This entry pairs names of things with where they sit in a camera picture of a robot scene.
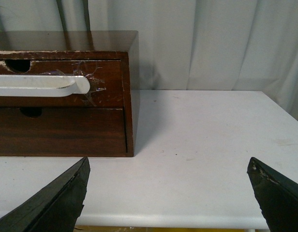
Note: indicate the brown wooden drawer cabinet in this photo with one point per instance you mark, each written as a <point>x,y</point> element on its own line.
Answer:
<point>81,45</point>

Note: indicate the white drawer handle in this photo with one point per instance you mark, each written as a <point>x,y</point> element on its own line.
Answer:
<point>42,85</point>

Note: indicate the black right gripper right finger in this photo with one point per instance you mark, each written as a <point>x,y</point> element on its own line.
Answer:
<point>277,196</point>

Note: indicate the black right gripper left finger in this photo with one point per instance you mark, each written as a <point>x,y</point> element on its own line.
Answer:
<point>56,207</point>

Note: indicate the white curtain backdrop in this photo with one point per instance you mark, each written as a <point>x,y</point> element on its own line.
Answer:
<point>187,44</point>

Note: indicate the wooden drawer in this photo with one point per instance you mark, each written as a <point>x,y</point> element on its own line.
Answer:
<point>96,132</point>
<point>105,77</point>

